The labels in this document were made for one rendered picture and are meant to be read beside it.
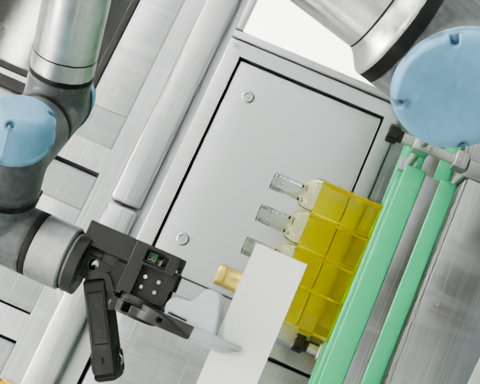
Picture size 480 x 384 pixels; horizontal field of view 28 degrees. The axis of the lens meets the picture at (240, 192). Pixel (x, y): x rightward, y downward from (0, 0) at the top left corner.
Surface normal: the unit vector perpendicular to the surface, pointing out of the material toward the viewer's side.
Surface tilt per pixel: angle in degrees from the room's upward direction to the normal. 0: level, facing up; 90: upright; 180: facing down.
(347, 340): 90
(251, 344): 90
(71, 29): 115
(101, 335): 89
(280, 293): 90
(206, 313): 76
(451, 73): 102
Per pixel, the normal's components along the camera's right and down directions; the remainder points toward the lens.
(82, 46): 0.55, 0.57
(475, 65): -0.07, 0.54
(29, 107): 0.30, -0.81
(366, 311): 0.04, -0.25
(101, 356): -0.07, -0.06
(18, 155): 0.24, 0.54
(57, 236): 0.16, -0.54
